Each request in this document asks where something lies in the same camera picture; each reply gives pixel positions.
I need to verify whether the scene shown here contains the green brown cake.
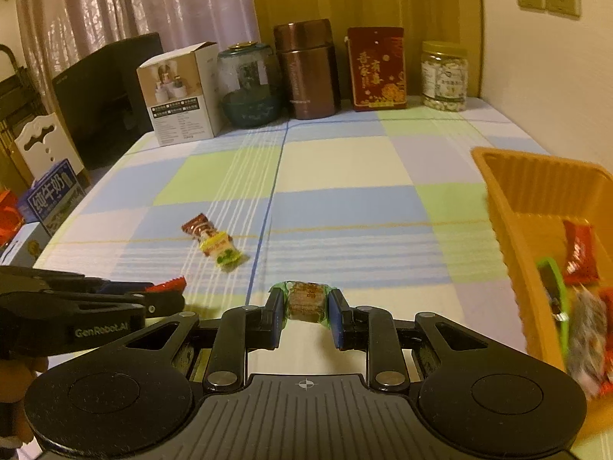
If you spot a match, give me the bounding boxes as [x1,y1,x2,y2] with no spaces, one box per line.
[268,280,333,328]

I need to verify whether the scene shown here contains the square red candy packet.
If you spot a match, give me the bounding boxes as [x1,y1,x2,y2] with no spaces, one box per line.
[144,276,187,295]

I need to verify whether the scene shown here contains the green white snack packet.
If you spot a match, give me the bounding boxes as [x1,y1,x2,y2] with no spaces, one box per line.
[536,256,570,355]

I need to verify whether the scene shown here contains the long red snack packet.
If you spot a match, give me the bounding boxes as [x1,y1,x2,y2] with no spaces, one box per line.
[563,220,600,286]

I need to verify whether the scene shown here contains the grey clear snack packet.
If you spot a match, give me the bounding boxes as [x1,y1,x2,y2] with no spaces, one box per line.
[566,287,607,399]

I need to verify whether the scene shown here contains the left hand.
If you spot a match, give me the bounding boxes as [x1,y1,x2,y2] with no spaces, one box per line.
[1,356,49,444]

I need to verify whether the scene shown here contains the light blue box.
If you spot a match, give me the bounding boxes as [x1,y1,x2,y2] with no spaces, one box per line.
[1,222,50,268]

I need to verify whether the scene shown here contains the yellow green candy packet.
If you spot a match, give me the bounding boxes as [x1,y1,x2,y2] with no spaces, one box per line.
[200,232,248,273]

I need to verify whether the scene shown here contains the red gift bag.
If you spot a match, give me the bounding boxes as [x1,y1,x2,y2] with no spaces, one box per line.
[0,189,24,247]

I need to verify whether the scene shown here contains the brown yellow candy packet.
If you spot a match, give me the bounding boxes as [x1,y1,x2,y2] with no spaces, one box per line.
[181,213,217,242]

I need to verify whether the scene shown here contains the blue milk carton box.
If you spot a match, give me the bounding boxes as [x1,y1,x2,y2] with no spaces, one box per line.
[18,159,85,236]

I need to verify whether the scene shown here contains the checkered tablecloth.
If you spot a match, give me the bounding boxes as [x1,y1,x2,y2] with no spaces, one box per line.
[38,99,540,347]

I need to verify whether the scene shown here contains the white wooden chair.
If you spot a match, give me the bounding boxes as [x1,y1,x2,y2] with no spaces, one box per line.
[15,113,84,180]

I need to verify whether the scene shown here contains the black metal rack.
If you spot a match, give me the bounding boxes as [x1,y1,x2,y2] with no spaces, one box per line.
[0,44,47,196]

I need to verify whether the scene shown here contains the black monitor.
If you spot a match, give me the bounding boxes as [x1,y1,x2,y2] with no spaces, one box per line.
[52,33,163,170]

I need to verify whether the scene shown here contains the orange plastic tray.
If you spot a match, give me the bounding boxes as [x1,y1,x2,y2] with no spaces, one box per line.
[472,148,612,439]

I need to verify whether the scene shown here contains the green glass jar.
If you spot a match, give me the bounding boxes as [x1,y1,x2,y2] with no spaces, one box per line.
[217,42,282,129]

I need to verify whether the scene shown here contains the white product box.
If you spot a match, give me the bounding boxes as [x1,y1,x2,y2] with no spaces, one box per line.
[137,42,225,146]

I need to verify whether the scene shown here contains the brown metal thermos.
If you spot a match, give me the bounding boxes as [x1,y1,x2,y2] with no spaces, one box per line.
[273,19,341,120]

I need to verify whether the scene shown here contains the red festive pouch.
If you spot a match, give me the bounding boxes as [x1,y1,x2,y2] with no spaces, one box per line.
[345,27,407,111]

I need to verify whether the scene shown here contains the clear jar of nuts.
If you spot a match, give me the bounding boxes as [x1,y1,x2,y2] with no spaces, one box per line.
[421,41,469,112]

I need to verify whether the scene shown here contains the pink curtain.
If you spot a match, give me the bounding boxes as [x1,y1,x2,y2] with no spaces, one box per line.
[16,0,260,111]

